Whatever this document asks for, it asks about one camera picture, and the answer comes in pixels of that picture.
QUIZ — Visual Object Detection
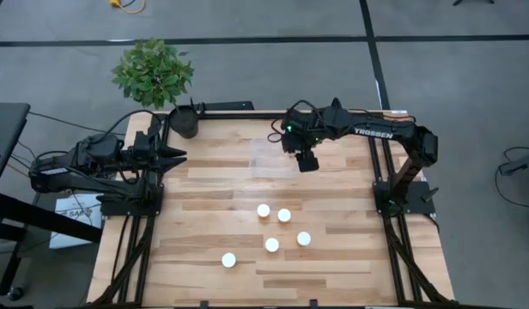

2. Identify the yellow extension cable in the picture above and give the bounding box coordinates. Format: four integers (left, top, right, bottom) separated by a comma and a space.
109, 0, 146, 15

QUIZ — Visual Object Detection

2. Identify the white paper sign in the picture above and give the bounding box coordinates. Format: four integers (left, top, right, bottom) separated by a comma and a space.
48, 192, 105, 250

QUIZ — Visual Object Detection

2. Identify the dark round plant pot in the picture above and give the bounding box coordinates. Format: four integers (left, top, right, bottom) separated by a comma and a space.
168, 106, 200, 140

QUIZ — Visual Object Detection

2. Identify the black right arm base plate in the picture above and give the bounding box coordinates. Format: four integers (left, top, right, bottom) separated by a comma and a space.
373, 179, 436, 215

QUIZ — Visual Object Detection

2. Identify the grey floor stand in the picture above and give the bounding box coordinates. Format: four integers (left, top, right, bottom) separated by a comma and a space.
498, 148, 529, 177

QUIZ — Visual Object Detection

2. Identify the black aluminium frame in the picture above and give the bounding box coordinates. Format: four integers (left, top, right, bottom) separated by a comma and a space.
90, 109, 459, 309

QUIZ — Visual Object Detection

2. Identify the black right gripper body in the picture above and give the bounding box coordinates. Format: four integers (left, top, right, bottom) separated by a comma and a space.
296, 150, 320, 173

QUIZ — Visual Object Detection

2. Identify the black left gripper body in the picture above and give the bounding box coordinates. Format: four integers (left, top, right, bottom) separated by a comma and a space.
133, 128, 163, 175

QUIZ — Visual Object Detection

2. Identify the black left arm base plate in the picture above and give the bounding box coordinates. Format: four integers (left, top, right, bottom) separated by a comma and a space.
100, 184, 165, 217

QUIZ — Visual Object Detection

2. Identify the green leafy plant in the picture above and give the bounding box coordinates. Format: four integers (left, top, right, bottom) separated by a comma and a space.
111, 38, 195, 111

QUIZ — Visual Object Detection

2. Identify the clear plastic basket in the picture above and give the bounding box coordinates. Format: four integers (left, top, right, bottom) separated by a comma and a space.
250, 136, 301, 179

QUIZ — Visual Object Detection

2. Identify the black desk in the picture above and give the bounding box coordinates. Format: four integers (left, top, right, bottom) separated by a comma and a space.
0, 101, 105, 301

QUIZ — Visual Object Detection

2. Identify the black rectangular box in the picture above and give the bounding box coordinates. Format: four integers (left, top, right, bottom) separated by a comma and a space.
199, 100, 255, 112

